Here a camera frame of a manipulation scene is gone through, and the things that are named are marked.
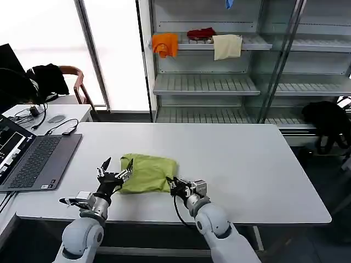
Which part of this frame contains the black laptop cable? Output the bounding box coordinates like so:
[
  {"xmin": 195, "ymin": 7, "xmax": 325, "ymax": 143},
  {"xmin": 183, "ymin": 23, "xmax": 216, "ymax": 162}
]
[{"xmin": 0, "ymin": 191, "xmax": 16, "ymax": 214}]

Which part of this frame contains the small white side table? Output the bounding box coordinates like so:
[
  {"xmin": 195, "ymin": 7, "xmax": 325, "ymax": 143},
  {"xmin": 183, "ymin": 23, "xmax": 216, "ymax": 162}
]
[{"xmin": 1, "ymin": 104, "xmax": 93, "ymax": 138}]

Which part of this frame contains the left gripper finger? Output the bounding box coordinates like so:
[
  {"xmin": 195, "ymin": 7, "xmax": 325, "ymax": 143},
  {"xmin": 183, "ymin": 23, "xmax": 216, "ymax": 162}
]
[
  {"xmin": 96, "ymin": 157, "xmax": 112, "ymax": 178},
  {"xmin": 115, "ymin": 158, "xmax": 135, "ymax": 182}
]

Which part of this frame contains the grey window frame post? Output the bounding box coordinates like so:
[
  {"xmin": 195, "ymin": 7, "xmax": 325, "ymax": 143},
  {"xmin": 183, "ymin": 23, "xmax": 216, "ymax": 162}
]
[{"xmin": 73, "ymin": 0, "xmax": 111, "ymax": 113}]

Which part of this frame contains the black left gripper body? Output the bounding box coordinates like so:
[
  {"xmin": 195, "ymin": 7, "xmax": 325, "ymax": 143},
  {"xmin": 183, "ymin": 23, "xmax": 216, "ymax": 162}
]
[{"xmin": 97, "ymin": 172, "xmax": 123, "ymax": 196}]

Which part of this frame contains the grey open laptop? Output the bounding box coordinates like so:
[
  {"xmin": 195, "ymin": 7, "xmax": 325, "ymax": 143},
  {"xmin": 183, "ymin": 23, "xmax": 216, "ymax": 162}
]
[{"xmin": 0, "ymin": 115, "xmax": 83, "ymax": 192}]

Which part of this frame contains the grey metal shelf with cloths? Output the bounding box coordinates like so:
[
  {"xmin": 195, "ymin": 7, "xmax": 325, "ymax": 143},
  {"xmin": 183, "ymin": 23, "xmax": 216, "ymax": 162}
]
[{"xmin": 135, "ymin": 0, "xmax": 275, "ymax": 124}]

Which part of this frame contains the brown wooden chair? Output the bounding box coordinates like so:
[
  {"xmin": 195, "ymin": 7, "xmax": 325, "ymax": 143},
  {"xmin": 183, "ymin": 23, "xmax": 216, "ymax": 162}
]
[{"xmin": 58, "ymin": 65, "xmax": 98, "ymax": 115}]

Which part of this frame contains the black backpack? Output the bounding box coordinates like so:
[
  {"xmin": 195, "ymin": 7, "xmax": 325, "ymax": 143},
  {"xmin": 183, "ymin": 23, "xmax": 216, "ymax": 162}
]
[{"xmin": 301, "ymin": 100, "xmax": 350, "ymax": 156}]

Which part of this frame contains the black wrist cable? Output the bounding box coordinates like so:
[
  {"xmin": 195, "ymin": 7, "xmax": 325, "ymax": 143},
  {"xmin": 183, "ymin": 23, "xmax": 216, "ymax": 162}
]
[
  {"xmin": 59, "ymin": 197, "xmax": 80, "ymax": 207},
  {"xmin": 172, "ymin": 195, "xmax": 199, "ymax": 227}
]

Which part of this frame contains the black rounded chair back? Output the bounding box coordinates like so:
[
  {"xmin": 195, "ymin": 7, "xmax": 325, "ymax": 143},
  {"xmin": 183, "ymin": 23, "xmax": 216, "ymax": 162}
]
[{"xmin": 0, "ymin": 67, "xmax": 39, "ymax": 113}]

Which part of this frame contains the empty grey metal shelf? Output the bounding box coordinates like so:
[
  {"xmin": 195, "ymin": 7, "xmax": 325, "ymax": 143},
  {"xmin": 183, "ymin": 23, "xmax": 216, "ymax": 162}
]
[{"xmin": 260, "ymin": 0, "xmax": 351, "ymax": 138}]

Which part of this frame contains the black adapter cable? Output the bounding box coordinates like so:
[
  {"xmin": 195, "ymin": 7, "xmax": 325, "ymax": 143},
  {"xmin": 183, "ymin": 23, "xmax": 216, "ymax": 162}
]
[{"xmin": 12, "ymin": 102, "xmax": 48, "ymax": 131}]

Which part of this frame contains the black monitor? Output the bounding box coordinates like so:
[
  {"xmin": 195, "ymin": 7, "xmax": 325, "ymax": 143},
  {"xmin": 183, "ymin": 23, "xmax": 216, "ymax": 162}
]
[{"xmin": 0, "ymin": 43, "xmax": 26, "ymax": 79}]

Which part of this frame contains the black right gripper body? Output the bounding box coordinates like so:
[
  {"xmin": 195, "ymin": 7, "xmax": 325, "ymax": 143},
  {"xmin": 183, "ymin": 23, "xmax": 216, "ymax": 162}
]
[{"xmin": 174, "ymin": 180, "xmax": 193, "ymax": 198}]

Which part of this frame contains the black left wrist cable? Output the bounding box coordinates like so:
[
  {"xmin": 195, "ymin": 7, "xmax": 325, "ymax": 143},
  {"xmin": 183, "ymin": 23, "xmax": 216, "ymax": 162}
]
[{"xmin": 59, "ymin": 197, "xmax": 80, "ymax": 207}]

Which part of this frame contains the green t-shirt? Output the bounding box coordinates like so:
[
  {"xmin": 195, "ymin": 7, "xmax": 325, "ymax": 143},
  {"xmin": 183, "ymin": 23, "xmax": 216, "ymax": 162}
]
[{"xmin": 118, "ymin": 153, "xmax": 179, "ymax": 195}]

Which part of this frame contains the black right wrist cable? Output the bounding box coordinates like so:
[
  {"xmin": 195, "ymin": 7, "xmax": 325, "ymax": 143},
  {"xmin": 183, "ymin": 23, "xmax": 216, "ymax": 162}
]
[{"xmin": 172, "ymin": 195, "xmax": 199, "ymax": 227}]

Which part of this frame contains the grey dongle cable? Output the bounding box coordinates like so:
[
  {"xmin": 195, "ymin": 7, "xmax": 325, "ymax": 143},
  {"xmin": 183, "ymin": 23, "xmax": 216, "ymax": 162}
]
[{"xmin": 44, "ymin": 118, "xmax": 80, "ymax": 136}]

